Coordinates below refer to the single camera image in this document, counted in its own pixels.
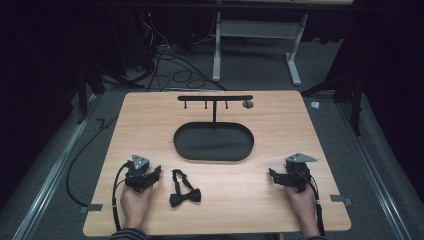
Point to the aluminium floor rail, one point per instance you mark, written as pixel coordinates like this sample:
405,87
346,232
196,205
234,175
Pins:
376,180
50,180

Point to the grey metal desk frame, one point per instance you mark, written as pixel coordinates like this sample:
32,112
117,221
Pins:
255,29

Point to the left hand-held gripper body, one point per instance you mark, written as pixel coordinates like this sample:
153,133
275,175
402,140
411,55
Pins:
137,173

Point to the round metal table grommet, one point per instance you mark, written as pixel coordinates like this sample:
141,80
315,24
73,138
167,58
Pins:
247,104

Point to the person's left hand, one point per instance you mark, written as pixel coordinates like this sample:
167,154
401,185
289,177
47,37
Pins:
135,205

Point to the black stand legs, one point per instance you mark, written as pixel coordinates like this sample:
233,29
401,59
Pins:
87,83
353,96

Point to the black rack with oval tray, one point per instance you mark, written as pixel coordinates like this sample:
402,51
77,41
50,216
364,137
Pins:
213,141

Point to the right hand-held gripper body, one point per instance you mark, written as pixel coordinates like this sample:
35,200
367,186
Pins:
296,175

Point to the black bow tie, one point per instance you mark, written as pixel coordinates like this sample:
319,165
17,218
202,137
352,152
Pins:
185,196

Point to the person's right hand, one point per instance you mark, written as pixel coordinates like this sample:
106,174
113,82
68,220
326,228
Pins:
300,203

